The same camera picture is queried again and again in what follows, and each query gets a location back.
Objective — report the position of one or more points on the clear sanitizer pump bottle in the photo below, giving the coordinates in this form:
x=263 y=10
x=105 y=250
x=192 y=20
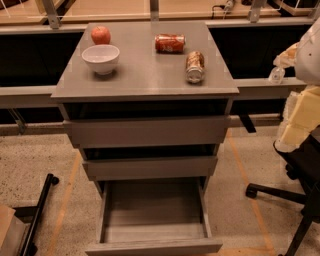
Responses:
x=276 y=75

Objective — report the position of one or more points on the grey top drawer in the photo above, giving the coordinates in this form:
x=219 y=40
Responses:
x=140 y=132

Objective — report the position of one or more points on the grey drawer cabinet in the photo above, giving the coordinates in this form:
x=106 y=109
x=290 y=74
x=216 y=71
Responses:
x=147 y=84

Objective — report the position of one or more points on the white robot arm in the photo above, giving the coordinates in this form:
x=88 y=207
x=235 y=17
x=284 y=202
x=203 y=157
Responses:
x=307 y=66

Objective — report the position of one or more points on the grey middle drawer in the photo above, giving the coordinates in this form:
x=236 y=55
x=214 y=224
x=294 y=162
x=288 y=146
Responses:
x=150 y=168

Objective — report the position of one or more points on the grey metal rail frame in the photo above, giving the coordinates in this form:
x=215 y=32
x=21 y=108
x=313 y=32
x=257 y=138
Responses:
x=33 y=59

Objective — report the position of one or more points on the orange brown soda can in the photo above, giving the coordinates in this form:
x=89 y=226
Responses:
x=195 y=68

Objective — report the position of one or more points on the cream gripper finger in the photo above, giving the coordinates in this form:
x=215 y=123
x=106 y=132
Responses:
x=300 y=117
x=287 y=58

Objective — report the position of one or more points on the white ceramic bowl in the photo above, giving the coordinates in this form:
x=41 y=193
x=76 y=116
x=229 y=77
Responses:
x=102 y=59

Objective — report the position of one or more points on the red apple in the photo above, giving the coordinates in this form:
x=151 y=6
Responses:
x=100 y=35

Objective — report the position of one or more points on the black metal stand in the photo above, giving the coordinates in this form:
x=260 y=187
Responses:
x=32 y=215

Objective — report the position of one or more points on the brown cardboard box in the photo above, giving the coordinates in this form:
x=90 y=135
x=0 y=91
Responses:
x=12 y=230

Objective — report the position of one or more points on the grey open bottom drawer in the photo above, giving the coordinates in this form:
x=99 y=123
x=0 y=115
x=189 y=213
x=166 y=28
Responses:
x=153 y=217

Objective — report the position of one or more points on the red soda can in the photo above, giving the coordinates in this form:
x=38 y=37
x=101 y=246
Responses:
x=170 y=43

